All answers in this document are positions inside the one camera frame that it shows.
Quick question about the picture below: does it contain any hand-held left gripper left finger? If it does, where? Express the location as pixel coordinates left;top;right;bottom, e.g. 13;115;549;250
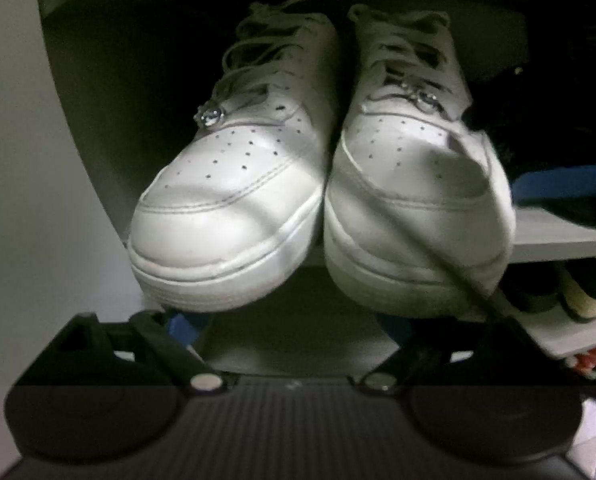
53;312;229;396

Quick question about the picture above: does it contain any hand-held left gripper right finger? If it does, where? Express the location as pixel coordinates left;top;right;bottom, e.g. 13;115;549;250
355;317;534;395

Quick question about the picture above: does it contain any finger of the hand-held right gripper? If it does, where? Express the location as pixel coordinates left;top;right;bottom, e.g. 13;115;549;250
510;165;596;233

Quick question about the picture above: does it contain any grey shoe cabinet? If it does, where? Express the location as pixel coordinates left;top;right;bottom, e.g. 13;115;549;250
33;0;596;381

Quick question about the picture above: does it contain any cream lace-up sneaker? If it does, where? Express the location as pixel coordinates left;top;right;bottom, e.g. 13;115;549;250
127;0;340;313
323;4;518;321

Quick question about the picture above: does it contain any dark shoe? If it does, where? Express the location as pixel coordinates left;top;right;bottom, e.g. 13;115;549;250
500;260;564;313

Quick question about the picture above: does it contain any dark bulky object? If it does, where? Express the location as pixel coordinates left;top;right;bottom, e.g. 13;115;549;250
465;0;596;181

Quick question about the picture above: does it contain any black and beige woven shoe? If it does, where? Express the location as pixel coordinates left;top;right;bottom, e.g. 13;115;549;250
558;255;596;322

